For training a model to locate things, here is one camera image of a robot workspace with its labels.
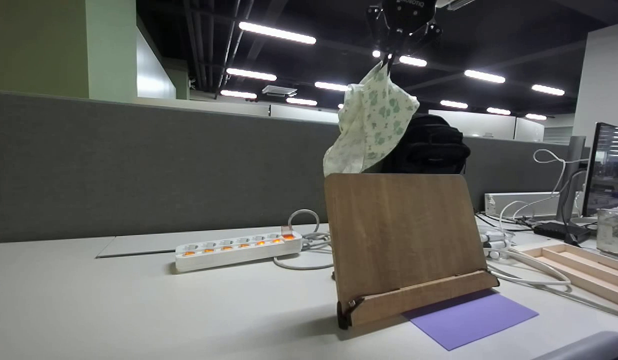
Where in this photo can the purple paper sheet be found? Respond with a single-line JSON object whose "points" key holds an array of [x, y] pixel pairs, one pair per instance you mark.
{"points": [[471, 321]]}

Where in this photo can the black monitor base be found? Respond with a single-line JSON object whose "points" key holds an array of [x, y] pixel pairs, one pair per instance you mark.
{"points": [[565, 232]]}

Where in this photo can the grey rounded object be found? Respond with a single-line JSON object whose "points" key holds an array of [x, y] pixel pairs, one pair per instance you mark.
{"points": [[589, 347]]}

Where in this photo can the black computer monitor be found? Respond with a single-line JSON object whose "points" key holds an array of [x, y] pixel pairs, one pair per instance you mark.
{"points": [[608, 171]]}

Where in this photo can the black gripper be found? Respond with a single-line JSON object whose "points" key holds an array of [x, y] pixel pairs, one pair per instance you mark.
{"points": [[409, 12]]}

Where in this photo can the black ribbed bulky object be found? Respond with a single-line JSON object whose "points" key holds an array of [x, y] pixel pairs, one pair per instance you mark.
{"points": [[435, 142]]}

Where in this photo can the grey monitor stand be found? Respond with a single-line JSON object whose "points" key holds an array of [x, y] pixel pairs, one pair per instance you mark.
{"points": [[575, 181]]}

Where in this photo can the wooden book stand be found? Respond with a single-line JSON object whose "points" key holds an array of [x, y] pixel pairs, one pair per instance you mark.
{"points": [[401, 232]]}

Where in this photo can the white power strip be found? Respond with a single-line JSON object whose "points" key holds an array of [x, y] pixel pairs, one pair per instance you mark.
{"points": [[238, 251]]}

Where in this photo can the white rectangular box device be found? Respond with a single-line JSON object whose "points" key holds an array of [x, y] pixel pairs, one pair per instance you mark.
{"points": [[521, 205]]}

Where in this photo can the floral patterned white cloth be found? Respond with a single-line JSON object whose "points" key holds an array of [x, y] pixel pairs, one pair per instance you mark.
{"points": [[370, 123]]}

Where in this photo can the light wooden frame tray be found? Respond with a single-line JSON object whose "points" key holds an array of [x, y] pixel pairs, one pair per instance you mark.
{"points": [[584, 270]]}

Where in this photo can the ceiling fluorescent light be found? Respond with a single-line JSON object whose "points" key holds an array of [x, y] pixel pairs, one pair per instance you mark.
{"points": [[238, 94], [332, 87], [454, 104], [279, 32], [498, 111], [250, 74], [485, 76], [548, 90], [412, 60], [300, 101], [536, 117]]}

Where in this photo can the clear plastic box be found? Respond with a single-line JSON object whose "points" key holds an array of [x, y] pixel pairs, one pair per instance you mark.
{"points": [[615, 232]]}

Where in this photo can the grey office partition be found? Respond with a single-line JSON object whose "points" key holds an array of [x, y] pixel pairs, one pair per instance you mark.
{"points": [[154, 167]]}

